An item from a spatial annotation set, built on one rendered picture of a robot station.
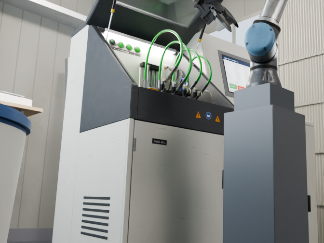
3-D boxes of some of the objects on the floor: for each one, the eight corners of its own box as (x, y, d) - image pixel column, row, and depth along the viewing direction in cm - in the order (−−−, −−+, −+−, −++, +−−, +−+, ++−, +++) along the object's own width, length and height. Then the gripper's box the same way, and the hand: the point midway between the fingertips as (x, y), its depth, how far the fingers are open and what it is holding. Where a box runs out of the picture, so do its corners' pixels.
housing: (66, 277, 212) (88, 19, 242) (48, 269, 235) (71, 33, 265) (249, 264, 289) (248, 69, 319) (222, 259, 312) (224, 77, 342)
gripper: (201, 2, 185) (231, 35, 184) (187, 7, 175) (219, 43, 174) (212, -12, 179) (243, 22, 178) (199, -7, 169) (232, 30, 168)
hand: (234, 26), depth 174 cm, fingers open, 7 cm apart
